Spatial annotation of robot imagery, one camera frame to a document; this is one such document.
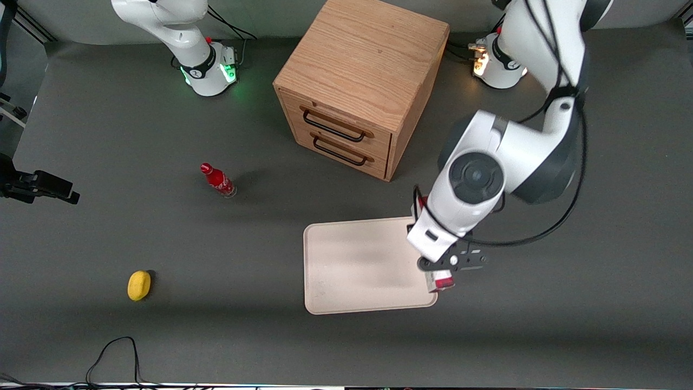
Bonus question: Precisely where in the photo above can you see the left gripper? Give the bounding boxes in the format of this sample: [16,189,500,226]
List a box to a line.
[407,209,489,272]

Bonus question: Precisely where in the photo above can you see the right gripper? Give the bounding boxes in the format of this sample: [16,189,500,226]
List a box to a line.
[0,153,81,205]

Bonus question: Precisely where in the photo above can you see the red cookie box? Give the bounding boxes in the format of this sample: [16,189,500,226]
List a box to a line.
[416,195,456,294]

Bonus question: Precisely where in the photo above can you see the beige plastic tray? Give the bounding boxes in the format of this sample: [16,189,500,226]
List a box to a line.
[303,216,438,315]

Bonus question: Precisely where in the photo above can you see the white and black clamp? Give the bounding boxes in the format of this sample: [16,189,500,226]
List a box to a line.
[0,92,28,129]

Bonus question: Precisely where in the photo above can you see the yellow lemon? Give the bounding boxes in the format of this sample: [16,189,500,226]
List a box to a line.
[127,270,152,302]

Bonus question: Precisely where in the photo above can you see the wooden drawer front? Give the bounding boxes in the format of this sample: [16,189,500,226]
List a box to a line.
[277,88,393,159]
[292,123,389,180]

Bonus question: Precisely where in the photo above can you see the red cola bottle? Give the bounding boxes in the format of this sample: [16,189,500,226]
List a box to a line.
[200,162,238,199]

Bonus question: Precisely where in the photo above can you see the wooden drawer cabinet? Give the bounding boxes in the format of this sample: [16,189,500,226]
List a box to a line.
[273,0,451,182]

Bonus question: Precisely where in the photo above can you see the black wire drawer handle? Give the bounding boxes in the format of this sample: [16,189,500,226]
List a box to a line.
[299,106,375,144]
[311,132,375,167]

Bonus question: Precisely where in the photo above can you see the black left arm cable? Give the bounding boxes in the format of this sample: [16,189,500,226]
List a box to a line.
[413,0,592,249]

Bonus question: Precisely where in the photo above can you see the black frame bar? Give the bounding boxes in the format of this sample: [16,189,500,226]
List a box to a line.
[12,4,58,44]

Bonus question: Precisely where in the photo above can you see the black looped cable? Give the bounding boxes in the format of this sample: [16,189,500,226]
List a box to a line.
[86,336,146,388]

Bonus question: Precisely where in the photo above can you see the thin cable bundle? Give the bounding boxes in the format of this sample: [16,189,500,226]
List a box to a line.
[0,373,87,390]

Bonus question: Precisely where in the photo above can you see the black left arm base cables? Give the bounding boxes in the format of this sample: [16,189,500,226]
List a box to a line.
[446,13,507,61]

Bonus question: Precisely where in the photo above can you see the black arm base cables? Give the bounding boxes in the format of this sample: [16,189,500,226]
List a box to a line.
[207,5,258,69]
[446,13,507,61]

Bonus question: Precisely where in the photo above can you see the black right arm base cables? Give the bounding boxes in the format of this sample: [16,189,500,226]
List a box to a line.
[207,5,258,69]

